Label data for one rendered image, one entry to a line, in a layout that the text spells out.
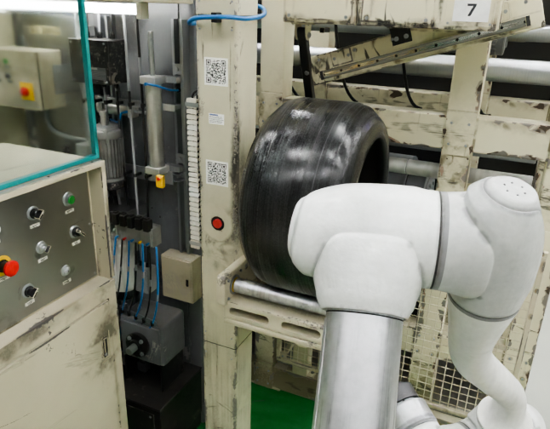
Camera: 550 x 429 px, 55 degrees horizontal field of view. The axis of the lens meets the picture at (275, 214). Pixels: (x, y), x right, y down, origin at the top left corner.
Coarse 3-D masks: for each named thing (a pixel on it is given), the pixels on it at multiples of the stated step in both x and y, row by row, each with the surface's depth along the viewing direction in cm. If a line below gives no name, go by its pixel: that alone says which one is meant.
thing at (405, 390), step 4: (400, 384) 112; (404, 384) 112; (408, 384) 112; (400, 388) 111; (404, 388) 111; (408, 388) 111; (412, 388) 112; (400, 392) 110; (404, 392) 110; (408, 392) 110; (412, 392) 111; (400, 396) 110; (404, 396) 110; (408, 396) 110; (412, 396) 110; (416, 396) 111; (400, 400) 110
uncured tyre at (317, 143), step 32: (288, 128) 134; (320, 128) 132; (352, 128) 132; (384, 128) 151; (256, 160) 133; (288, 160) 130; (320, 160) 127; (352, 160) 129; (384, 160) 161; (256, 192) 132; (288, 192) 129; (256, 224) 133; (288, 224) 130; (256, 256) 138; (288, 256) 134; (288, 288) 147
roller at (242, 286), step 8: (240, 280) 158; (248, 280) 158; (232, 288) 159; (240, 288) 157; (248, 288) 156; (256, 288) 155; (264, 288) 155; (272, 288) 155; (256, 296) 156; (264, 296) 154; (272, 296) 153; (280, 296) 152; (288, 296) 152; (296, 296) 151; (304, 296) 151; (312, 296) 151; (288, 304) 152; (296, 304) 151; (304, 304) 150; (312, 304) 149; (320, 312) 148
